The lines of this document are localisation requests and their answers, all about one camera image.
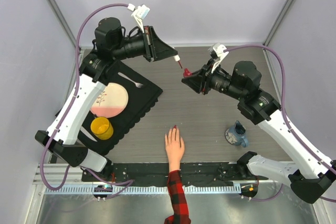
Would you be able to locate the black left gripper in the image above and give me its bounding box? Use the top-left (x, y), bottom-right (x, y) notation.
top-left (112, 26), bottom-right (177, 62)

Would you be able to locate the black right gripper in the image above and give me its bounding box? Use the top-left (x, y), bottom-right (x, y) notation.
top-left (182, 58), bottom-right (245, 101)

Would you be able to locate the red nail polish bottle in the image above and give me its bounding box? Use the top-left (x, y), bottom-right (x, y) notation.
top-left (183, 68), bottom-right (193, 78)

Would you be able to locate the white nail polish cap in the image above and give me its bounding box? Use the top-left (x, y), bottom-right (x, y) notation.
top-left (173, 55), bottom-right (183, 69)

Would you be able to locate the red plaid sleeve forearm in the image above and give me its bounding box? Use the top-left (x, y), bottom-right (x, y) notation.
top-left (164, 170), bottom-right (191, 224)

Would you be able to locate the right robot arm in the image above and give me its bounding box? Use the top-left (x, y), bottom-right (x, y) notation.
top-left (182, 60), bottom-right (335, 204)

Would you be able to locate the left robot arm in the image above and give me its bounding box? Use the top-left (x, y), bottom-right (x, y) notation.
top-left (35, 17), bottom-right (178, 182)

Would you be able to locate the mannequin hand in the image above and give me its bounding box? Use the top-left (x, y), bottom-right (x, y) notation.
top-left (165, 125), bottom-right (185, 173)

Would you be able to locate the black scalloped placemat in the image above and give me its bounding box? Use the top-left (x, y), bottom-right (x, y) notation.
top-left (78, 62), bottom-right (163, 155)

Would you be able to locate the blue ceramic mug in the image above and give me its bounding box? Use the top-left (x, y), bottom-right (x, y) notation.
top-left (225, 120), bottom-right (249, 147)

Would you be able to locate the pink and cream plate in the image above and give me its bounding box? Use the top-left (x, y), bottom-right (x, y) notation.
top-left (90, 83), bottom-right (129, 118)

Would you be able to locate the yellow cup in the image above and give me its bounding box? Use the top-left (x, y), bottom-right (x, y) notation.
top-left (90, 117), bottom-right (114, 141)

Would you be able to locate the silver knife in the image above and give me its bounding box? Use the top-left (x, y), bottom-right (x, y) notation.
top-left (80, 126), bottom-right (97, 142)

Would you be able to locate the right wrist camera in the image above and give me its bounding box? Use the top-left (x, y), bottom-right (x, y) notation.
top-left (208, 43), bottom-right (229, 73)

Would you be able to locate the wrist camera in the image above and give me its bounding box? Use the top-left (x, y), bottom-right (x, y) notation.
top-left (208, 43), bottom-right (229, 73)
top-left (127, 4), bottom-right (150, 33)

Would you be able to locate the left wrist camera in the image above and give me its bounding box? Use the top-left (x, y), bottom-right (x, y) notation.
top-left (127, 4), bottom-right (150, 33)

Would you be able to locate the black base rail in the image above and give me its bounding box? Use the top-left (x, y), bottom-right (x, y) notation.
top-left (81, 162), bottom-right (269, 183)

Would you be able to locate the white cable duct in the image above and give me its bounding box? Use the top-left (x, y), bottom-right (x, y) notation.
top-left (45, 184), bottom-right (241, 195)

